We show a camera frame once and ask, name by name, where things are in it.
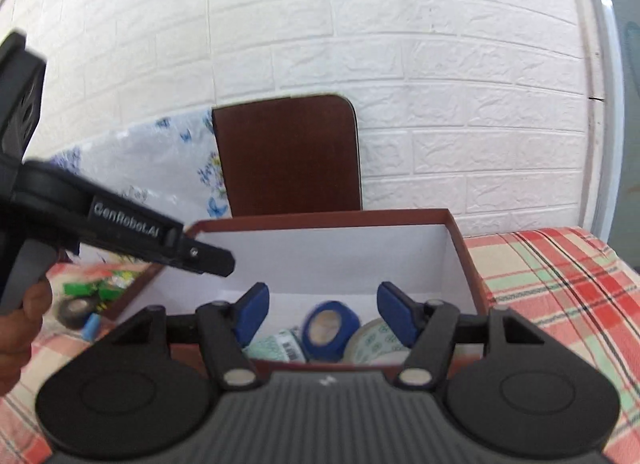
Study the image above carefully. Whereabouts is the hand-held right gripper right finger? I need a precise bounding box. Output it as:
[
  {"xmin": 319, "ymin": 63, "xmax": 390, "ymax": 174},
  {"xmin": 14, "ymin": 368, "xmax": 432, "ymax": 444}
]
[{"xmin": 376, "ymin": 281, "xmax": 547, "ymax": 391}]

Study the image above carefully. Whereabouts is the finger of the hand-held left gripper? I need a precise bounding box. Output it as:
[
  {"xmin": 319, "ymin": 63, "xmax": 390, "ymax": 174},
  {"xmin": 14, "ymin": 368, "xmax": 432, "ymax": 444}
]
[{"xmin": 174, "ymin": 228, "xmax": 236, "ymax": 278}]

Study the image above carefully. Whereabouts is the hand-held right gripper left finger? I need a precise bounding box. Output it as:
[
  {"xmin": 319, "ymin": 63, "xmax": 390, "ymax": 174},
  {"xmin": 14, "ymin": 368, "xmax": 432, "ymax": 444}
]
[{"xmin": 106, "ymin": 282, "xmax": 271, "ymax": 391}]

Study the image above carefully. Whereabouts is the blue tape roll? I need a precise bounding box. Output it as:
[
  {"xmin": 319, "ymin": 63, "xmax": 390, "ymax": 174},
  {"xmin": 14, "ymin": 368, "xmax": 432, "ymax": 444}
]
[{"xmin": 301, "ymin": 300, "xmax": 362, "ymax": 364}]

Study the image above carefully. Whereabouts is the brown cardboard box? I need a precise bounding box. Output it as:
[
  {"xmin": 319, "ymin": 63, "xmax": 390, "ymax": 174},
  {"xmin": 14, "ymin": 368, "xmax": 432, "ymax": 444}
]
[{"xmin": 102, "ymin": 208, "xmax": 490, "ymax": 380}]

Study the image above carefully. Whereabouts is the person's left hand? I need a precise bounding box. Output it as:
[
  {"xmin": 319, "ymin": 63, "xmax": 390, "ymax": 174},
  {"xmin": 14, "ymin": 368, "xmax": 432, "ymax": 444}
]
[{"xmin": 0, "ymin": 281, "xmax": 54, "ymax": 396}]

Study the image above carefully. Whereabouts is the white patterned tape roll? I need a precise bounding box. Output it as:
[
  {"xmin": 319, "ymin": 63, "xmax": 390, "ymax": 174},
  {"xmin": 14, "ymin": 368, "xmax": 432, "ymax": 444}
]
[{"xmin": 342, "ymin": 317, "xmax": 414, "ymax": 366}]

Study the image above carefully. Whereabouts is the white green labelled packet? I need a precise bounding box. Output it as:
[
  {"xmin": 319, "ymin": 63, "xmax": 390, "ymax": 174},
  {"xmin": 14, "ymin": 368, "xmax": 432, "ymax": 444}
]
[{"xmin": 244, "ymin": 328, "xmax": 307, "ymax": 364}]

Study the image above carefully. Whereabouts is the blue floral cloth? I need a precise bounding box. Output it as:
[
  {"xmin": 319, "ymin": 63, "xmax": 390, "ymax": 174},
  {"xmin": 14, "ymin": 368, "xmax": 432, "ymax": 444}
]
[{"xmin": 46, "ymin": 107, "xmax": 233, "ymax": 265}]

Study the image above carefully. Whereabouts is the black tape roll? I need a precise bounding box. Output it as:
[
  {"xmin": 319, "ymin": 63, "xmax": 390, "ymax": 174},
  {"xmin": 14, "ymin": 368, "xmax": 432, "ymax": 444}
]
[{"xmin": 56, "ymin": 296, "xmax": 104, "ymax": 330}]

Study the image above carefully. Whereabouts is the brown wooden chair back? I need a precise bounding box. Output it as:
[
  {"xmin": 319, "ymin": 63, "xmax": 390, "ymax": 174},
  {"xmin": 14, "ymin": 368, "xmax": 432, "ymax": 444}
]
[{"xmin": 211, "ymin": 94, "xmax": 363, "ymax": 218}]

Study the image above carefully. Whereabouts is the small blue cap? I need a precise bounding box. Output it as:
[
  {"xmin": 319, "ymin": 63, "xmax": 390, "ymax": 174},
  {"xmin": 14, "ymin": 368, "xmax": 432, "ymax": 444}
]
[{"xmin": 82, "ymin": 313, "xmax": 102, "ymax": 343}]

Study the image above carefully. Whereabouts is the red plaid blanket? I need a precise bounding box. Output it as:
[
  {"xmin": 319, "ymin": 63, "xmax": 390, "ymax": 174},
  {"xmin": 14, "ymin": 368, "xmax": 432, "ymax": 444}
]
[{"xmin": 0, "ymin": 227, "xmax": 640, "ymax": 464}]

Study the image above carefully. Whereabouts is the white door frame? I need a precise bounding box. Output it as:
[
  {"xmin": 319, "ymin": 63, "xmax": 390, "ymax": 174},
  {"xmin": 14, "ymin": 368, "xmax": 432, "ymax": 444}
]
[{"xmin": 559, "ymin": 0, "xmax": 627, "ymax": 248}]

